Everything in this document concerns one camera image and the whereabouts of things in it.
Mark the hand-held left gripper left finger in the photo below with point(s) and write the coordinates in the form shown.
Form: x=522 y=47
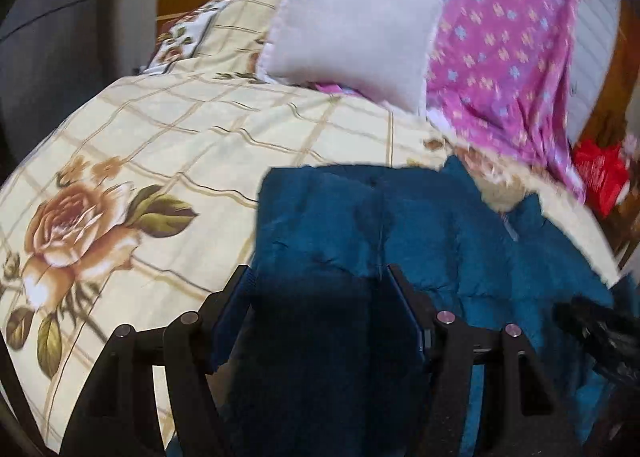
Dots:
x=245 y=289

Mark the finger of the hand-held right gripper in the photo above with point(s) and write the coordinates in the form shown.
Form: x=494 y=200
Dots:
x=585 y=324

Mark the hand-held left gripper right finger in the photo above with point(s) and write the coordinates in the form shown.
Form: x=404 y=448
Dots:
x=401 y=289

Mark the blue fleece garment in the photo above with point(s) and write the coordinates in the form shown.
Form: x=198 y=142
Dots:
x=350 y=227

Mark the red plastic bag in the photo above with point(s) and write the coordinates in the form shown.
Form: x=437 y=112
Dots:
x=600 y=172

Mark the cream floral checked bedsheet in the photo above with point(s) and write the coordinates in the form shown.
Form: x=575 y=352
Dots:
x=175 y=137

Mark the brown floral pillow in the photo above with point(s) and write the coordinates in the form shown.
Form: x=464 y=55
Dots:
x=182 y=34

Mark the white square pillow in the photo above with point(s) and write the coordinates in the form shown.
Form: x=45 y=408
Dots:
x=350 y=27

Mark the pink flower-print cloth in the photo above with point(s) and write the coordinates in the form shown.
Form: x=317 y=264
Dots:
x=500 y=37

